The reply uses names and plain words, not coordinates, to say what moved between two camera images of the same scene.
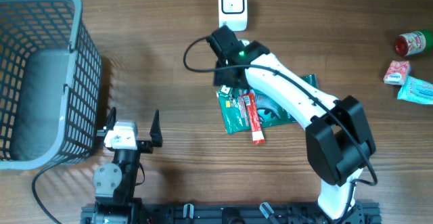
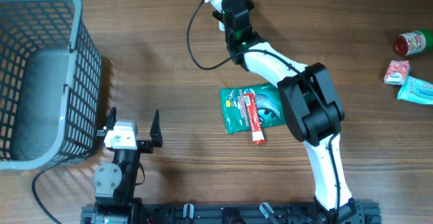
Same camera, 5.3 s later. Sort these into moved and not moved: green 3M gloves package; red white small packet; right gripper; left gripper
Moved: right gripper
Not moved: green 3M gloves package; red white small packet; left gripper
